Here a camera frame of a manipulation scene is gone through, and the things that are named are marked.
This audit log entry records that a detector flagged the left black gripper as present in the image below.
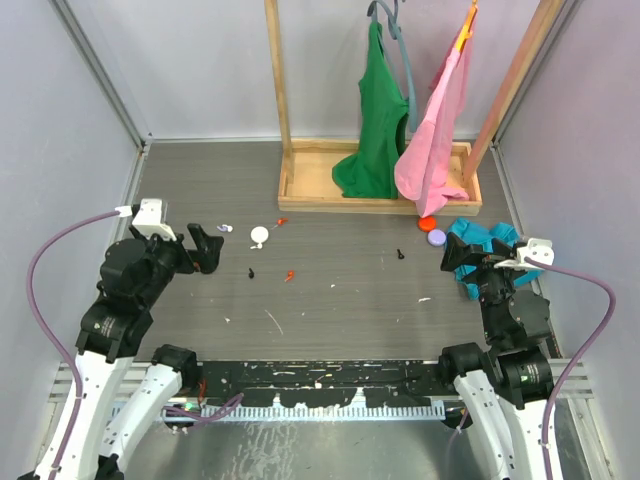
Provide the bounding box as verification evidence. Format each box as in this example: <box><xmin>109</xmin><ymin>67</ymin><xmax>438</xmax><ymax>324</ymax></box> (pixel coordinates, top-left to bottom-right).
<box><xmin>133</xmin><ymin>221</ymin><xmax>223</xmax><ymax>305</ymax></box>

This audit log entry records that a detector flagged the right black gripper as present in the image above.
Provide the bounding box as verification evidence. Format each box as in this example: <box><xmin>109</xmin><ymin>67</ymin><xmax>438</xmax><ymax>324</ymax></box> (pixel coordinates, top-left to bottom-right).
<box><xmin>441</xmin><ymin>229</ymin><xmax>531</xmax><ymax>340</ymax></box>

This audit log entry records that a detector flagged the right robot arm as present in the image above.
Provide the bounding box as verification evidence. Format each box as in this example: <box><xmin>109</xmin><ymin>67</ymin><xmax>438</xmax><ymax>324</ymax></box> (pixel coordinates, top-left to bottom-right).
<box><xmin>438</xmin><ymin>233</ymin><xmax>554</xmax><ymax>479</ymax></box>

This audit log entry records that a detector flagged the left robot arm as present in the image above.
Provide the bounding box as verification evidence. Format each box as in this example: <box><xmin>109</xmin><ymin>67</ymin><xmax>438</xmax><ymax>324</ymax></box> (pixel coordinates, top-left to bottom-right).
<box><xmin>26</xmin><ymin>223</ymin><xmax>224</xmax><ymax>479</ymax></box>

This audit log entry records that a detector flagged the white earbud case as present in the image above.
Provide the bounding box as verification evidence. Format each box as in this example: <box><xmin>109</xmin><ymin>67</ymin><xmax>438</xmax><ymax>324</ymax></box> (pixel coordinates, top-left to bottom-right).
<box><xmin>250</xmin><ymin>226</ymin><xmax>270</xmax><ymax>245</ymax></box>

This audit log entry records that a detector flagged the teal cloth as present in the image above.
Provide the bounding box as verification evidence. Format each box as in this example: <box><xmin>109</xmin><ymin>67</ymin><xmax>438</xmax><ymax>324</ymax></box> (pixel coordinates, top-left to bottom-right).
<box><xmin>448</xmin><ymin>218</ymin><xmax>521</xmax><ymax>300</ymax></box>

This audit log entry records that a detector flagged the pink shirt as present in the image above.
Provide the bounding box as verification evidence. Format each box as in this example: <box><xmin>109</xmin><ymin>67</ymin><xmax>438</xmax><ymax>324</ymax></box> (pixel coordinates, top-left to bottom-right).
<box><xmin>394</xmin><ymin>39</ymin><xmax>473</xmax><ymax>217</ymax></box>

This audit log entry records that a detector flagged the wooden clothes rack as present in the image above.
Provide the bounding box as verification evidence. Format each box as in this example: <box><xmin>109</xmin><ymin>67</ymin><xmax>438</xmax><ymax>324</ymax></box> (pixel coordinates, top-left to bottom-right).
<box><xmin>264</xmin><ymin>1</ymin><xmax>573</xmax><ymax>216</ymax></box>

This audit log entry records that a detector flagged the green shirt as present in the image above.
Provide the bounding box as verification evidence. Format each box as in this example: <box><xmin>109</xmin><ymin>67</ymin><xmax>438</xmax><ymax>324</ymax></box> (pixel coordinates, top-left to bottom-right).
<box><xmin>332</xmin><ymin>21</ymin><xmax>409</xmax><ymax>199</ymax></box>

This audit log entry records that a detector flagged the orange hanger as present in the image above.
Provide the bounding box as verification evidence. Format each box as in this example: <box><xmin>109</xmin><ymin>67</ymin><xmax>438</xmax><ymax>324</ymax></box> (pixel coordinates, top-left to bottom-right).
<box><xmin>454</xmin><ymin>0</ymin><xmax>478</xmax><ymax>53</ymax></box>

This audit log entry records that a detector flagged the grey blue hanger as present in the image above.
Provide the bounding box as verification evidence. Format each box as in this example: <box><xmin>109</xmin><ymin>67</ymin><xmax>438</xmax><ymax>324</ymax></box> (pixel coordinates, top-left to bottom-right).
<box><xmin>367</xmin><ymin>0</ymin><xmax>419</xmax><ymax>133</ymax></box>

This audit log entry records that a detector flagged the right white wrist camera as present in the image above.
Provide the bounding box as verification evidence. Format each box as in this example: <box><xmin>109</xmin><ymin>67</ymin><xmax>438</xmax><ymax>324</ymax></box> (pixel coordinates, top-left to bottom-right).
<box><xmin>516</xmin><ymin>237</ymin><xmax>555</xmax><ymax>265</ymax></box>

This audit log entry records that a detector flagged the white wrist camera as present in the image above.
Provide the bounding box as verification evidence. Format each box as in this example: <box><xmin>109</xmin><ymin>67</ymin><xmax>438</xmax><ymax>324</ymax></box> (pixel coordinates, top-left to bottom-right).
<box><xmin>516</xmin><ymin>237</ymin><xmax>555</xmax><ymax>265</ymax></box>
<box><xmin>132</xmin><ymin>198</ymin><xmax>177</xmax><ymax>241</ymax></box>

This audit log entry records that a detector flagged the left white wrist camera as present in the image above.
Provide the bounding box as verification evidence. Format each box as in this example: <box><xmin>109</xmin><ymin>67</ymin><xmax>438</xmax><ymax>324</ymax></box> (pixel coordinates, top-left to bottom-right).
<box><xmin>132</xmin><ymin>198</ymin><xmax>177</xmax><ymax>241</ymax></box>

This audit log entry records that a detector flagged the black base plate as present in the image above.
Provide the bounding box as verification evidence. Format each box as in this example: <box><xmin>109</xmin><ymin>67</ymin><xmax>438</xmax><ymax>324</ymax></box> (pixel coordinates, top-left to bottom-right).
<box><xmin>200</xmin><ymin>360</ymin><xmax>454</xmax><ymax>408</ymax></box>

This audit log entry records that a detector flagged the white slotted cable duct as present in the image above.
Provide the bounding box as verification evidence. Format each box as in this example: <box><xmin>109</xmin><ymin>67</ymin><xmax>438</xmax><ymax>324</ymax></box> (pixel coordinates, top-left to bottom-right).
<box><xmin>112</xmin><ymin>399</ymin><xmax>447</xmax><ymax>422</ymax></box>

